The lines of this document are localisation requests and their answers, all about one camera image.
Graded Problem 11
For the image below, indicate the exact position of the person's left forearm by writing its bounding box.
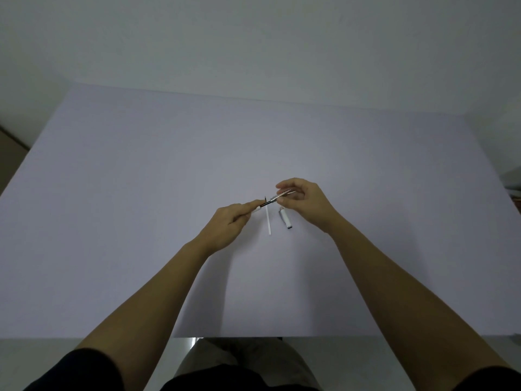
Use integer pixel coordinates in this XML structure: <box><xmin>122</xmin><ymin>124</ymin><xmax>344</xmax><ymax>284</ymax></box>
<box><xmin>75</xmin><ymin>238</ymin><xmax>228</xmax><ymax>391</ymax></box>

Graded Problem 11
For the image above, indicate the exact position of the person's right hand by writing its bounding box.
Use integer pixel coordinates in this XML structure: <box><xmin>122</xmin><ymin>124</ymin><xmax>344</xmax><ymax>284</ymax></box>
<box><xmin>275</xmin><ymin>178</ymin><xmax>341</xmax><ymax>235</ymax></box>

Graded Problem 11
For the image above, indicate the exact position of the person's right forearm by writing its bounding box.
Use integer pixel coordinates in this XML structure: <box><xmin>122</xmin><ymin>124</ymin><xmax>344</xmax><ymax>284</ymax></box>
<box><xmin>324</xmin><ymin>213</ymin><xmax>512</xmax><ymax>391</ymax></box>

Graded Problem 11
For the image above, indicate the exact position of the black and silver pen body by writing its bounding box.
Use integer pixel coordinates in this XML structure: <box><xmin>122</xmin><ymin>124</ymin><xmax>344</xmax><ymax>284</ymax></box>
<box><xmin>252</xmin><ymin>191</ymin><xmax>297</xmax><ymax>214</ymax></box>

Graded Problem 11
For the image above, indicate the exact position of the person's black shirt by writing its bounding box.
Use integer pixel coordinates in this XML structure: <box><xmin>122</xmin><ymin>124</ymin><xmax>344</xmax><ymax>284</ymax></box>
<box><xmin>24</xmin><ymin>348</ymin><xmax>521</xmax><ymax>391</ymax></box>

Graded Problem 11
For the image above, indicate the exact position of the person's left hand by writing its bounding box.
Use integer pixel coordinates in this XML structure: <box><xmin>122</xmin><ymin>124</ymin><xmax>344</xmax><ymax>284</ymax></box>
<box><xmin>192</xmin><ymin>200</ymin><xmax>266</xmax><ymax>257</ymax></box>

